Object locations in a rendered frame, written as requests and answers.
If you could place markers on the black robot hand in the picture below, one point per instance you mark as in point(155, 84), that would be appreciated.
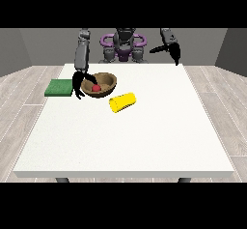
point(173, 51)
point(77, 82)

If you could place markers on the brown wooden bowl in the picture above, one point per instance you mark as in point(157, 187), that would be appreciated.
point(103, 82)

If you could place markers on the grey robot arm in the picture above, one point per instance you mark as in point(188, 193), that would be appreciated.
point(168, 36)
point(82, 54)

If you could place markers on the green square pad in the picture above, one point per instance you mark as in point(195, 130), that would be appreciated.
point(59, 87)

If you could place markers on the small red ball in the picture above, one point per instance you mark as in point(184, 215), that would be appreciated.
point(96, 88)

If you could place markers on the yellow cup with melon print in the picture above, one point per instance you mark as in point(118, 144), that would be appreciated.
point(122, 102)

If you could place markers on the grey robot trunk purple rings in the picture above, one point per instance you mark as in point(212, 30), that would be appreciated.
point(123, 47)

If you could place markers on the dark table leg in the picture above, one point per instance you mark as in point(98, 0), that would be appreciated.
point(62, 180)
point(184, 180)

